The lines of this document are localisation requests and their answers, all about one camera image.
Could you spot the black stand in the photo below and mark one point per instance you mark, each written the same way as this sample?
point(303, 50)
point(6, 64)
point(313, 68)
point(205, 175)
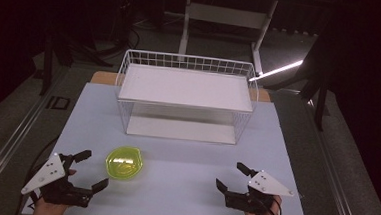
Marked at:
point(47, 65)

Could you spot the person's left hand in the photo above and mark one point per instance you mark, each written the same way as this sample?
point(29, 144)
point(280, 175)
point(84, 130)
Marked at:
point(48, 210)

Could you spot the metal floor rail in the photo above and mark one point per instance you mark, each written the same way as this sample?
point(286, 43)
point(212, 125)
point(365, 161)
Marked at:
point(16, 133)
point(328, 162)

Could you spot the black chair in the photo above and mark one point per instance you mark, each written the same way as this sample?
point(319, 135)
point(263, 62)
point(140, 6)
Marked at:
point(320, 105)

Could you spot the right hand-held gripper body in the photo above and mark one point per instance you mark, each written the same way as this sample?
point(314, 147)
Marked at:
point(267, 185)

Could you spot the yellow-green plastic bowl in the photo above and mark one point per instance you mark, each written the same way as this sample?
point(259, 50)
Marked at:
point(124, 162)

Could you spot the white desk frame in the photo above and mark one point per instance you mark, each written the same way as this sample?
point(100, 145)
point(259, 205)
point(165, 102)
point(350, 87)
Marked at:
point(224, 14)

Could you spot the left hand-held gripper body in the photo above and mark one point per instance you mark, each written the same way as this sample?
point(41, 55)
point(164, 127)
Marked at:
point(45, 174)

